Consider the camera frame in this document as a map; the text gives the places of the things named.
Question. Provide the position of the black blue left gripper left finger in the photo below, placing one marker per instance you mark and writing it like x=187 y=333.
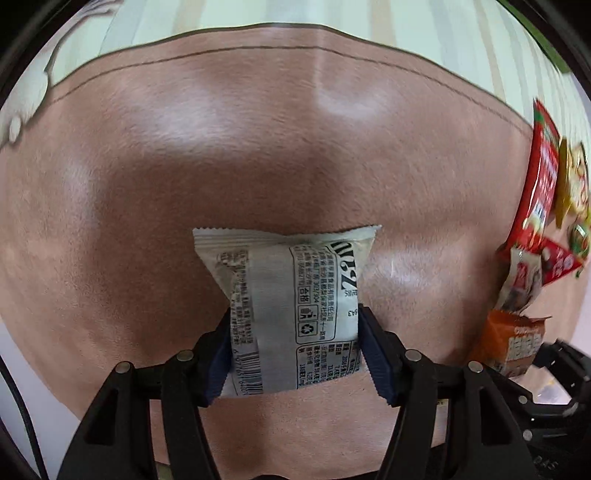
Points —
x=113 y=440

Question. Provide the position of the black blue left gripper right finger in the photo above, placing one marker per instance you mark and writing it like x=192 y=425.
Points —
x=453 y=422

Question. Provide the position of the small white grey packet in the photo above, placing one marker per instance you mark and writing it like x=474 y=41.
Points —
x=523 y=283

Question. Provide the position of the green bubble gum packet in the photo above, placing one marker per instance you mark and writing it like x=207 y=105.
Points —
x=579 y=241

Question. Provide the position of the red spicy strip packet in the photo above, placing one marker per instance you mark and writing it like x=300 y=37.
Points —
x=540 y=184

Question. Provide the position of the yellow panda snack packet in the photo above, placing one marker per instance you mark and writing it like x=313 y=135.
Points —
x=572 y=190

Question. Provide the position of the grey white snack packet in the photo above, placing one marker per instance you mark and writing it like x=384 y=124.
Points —
x=293 y=304

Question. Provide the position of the orange small box packet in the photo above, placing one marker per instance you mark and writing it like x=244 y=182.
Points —
x=508 y=342

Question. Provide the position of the small red triangular packet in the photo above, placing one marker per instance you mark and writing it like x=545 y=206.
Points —
x=557 y=261

